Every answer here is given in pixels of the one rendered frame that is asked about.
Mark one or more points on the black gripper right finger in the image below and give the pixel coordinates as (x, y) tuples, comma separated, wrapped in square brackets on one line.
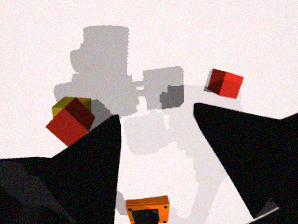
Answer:
[(257, 152)]

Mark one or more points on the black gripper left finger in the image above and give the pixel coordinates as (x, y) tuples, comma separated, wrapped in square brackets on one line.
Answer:
[(79, 183)]

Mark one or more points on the olive yellow cube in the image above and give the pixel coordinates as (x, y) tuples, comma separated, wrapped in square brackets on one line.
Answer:
[(86, 101)]

